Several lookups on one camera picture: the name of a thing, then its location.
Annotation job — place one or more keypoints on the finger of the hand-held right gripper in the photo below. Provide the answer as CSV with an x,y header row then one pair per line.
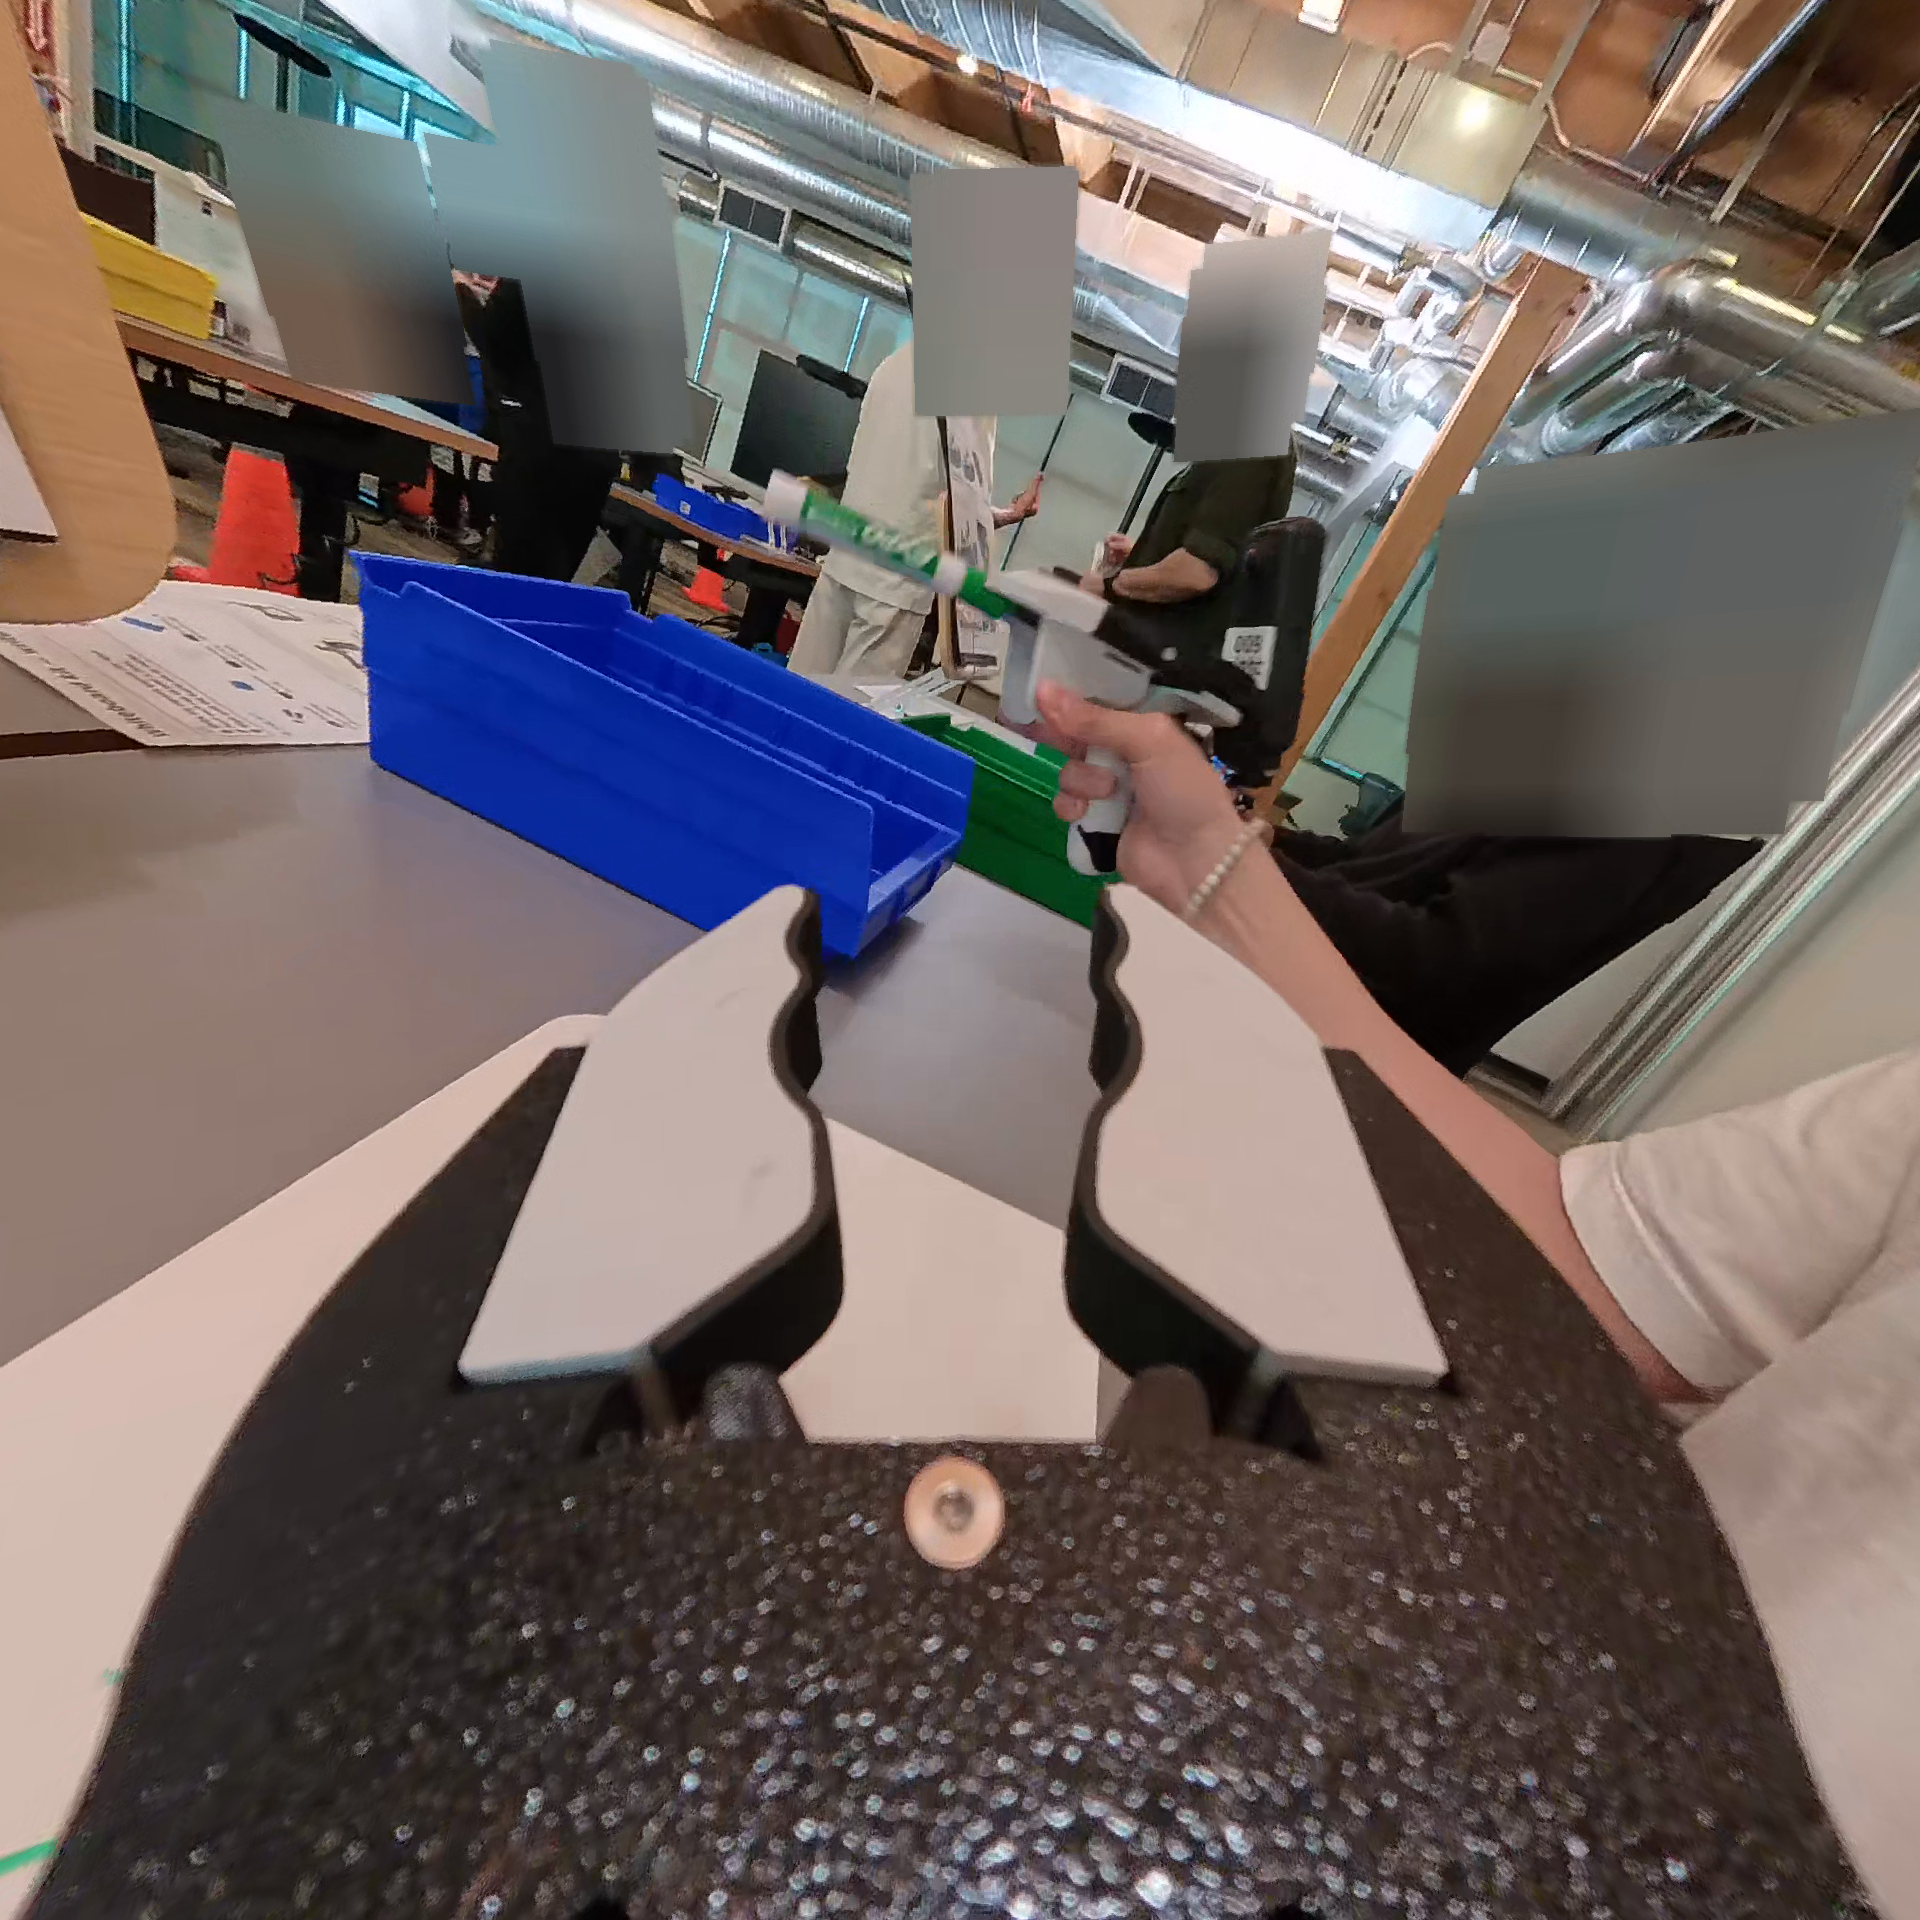
x,y
1027,676
1058,600

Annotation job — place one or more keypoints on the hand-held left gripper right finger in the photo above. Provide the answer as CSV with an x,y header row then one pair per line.
x,y
1260,1200

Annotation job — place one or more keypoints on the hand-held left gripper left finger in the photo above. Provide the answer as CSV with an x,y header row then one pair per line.
x,y
643,1200

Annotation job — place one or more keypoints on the green marker cap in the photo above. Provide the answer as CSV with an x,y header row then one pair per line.
x,y
988,594

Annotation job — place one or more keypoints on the green dry-erase marker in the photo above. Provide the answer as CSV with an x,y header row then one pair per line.
x,y
856,530

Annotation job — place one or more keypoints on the blue plastic bin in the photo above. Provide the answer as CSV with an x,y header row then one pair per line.
x,y
601,723

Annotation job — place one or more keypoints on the white whiteboard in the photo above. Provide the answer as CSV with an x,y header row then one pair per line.
x,y
150,1425

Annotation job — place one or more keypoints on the person's right forearm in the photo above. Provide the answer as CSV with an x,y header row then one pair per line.
x,y
1423,1080

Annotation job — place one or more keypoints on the person's right hand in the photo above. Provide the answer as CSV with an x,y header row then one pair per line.
x,y
1184,809

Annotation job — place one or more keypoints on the printed banner stand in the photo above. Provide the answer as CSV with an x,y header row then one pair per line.
x,y
971,479

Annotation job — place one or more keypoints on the green plastic bin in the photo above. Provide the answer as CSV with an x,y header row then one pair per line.
x,y
1019,824

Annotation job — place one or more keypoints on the long wooden desk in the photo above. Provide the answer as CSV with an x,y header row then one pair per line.
x,y
749,551

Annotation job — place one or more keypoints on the black monitor screen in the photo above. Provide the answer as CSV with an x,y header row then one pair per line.
x,y
795,421

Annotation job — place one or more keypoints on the small blue bin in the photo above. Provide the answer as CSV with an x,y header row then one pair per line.
x,y
706,510

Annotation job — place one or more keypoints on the silver ventilation ducts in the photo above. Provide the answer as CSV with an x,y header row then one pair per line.
x,y
1590,226

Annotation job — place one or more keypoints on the printed instruction sheet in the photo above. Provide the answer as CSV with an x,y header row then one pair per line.
x,y
197,659

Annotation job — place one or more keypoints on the wooden top desk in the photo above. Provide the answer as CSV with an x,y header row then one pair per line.
x,y
300,382

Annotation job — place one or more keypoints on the yellow plastic bin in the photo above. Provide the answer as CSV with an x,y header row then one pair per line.
x,y
150,288

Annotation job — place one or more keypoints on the wooden sign stand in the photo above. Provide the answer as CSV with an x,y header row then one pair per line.
x,y
91,374

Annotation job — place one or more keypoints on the wooden post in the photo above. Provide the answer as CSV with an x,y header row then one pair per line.
x,y
1485,406

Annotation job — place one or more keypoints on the metal frame rail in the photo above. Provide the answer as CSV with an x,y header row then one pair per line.
x,y
1755,931

